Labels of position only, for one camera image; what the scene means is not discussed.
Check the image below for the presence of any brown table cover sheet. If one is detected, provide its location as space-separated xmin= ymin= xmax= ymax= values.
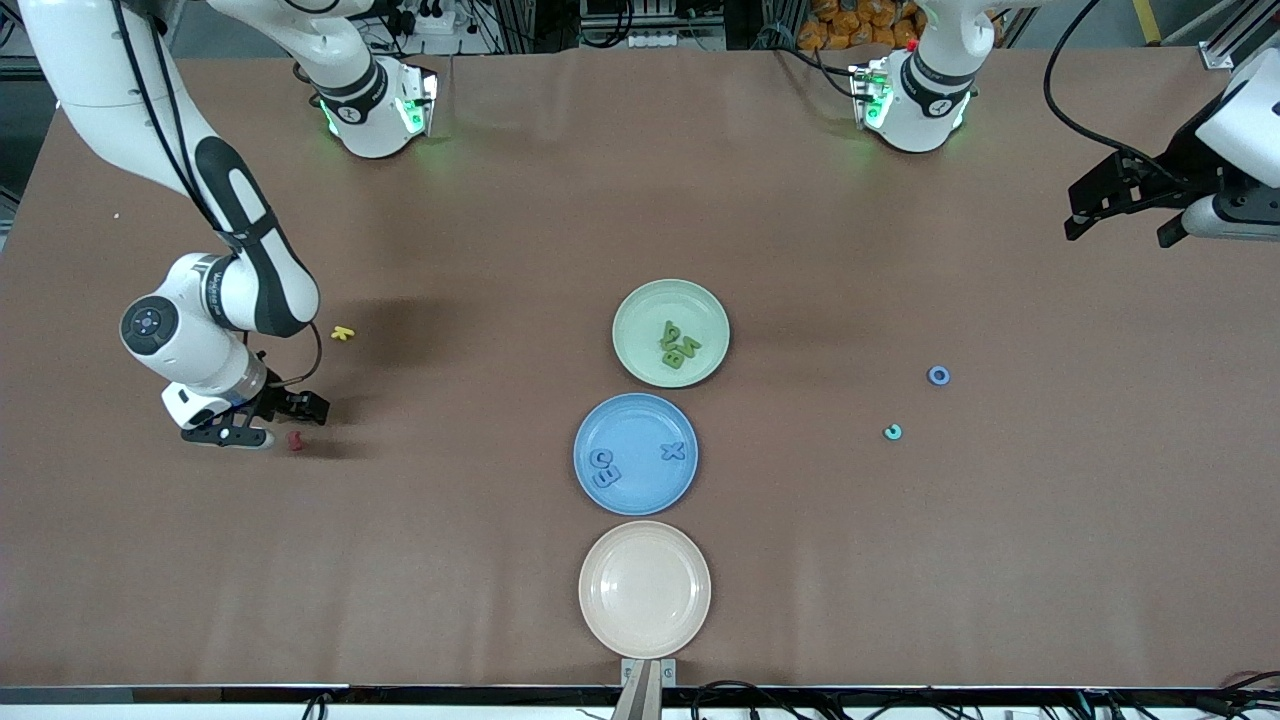
xmin=0 ymin=48 xmax=1280 ymax=691

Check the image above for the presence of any orange packaged goods pile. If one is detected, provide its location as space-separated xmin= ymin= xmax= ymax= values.
xmin=798 ymin=0 xmax=923 ymax=51

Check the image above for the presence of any light green plate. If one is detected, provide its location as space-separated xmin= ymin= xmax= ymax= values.
xmin=612 ymin=278 xmax=732 ymax=389

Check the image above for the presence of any blue plate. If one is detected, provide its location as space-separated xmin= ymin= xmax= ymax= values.
xmin=573 ymin=392 xmax=700 ymax=517

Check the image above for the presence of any beige plate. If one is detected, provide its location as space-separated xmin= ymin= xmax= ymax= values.
xmin=578 ymin=520 xmax=713 ymax=661

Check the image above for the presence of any white power strip with plugs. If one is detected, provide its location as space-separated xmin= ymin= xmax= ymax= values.
xmin=395 ymin=0 xmax=471 ymax=36

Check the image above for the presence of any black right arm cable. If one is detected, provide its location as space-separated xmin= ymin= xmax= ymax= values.
xmin=112 ymin=0 xmax=324 ymax=389

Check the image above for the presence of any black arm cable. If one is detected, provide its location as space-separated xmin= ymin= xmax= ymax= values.
xmin=112 ymin=0 xmax=324 ymax=389
xmin=1043 ymin=0 xmax=1193 ymax=186

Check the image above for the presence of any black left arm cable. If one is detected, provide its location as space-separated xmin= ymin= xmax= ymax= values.
xmin=1043 ymin=0 xmax=1193 ymax=186

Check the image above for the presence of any aluminium frame profile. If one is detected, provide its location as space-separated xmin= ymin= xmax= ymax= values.
xmin=1200 ymin=0 xmax=1280 ymax=71

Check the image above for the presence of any grey camera pole bracket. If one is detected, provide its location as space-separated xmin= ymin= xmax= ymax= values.
xmin=620 ymin=657 xmax=678 ymax=720

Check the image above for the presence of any black cable arc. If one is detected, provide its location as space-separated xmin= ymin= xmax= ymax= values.
xmin=690 ymin=680 xmax=801 ymax=720

